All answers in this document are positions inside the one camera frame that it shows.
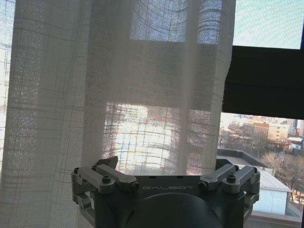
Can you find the tan multi-storey building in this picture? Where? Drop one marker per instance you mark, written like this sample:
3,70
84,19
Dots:
268,129

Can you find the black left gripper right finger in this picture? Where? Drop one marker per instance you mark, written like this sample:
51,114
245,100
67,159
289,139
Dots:
231,175

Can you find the dark building rooftop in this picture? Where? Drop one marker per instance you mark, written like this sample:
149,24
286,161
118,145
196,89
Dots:
242,155

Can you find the window screen mesh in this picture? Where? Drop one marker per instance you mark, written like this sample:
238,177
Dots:
266,22

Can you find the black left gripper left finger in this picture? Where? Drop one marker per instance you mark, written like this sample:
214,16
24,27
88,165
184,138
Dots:
108,174

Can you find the sheer white checked curtain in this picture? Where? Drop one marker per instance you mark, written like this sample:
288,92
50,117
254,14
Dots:
114,85

